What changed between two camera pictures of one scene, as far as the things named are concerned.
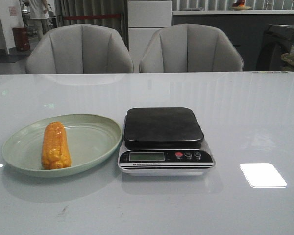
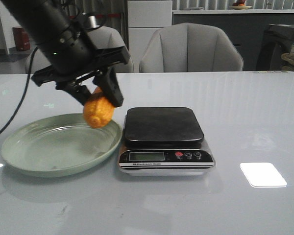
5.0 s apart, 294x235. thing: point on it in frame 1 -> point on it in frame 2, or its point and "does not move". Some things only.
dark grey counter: [246, 28] does not move
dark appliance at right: [277, 41] does not move
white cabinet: [145, 17] does not move
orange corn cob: [55, 151] -> [98, 111]
